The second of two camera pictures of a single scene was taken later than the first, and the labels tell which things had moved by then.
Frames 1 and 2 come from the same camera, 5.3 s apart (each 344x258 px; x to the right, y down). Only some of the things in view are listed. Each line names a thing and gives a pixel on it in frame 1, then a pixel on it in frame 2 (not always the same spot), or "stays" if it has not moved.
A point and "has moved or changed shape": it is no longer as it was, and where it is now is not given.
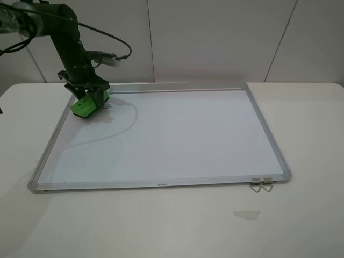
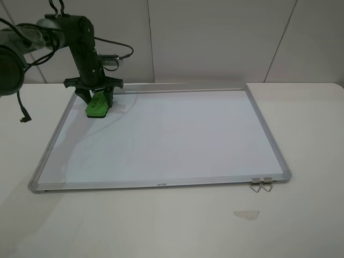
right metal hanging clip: x=267 y=181 stays
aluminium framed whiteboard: x=163 y=134 stays
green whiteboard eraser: x=85 y=107 has moved or changed shape
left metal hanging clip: x=256 y=181 stays
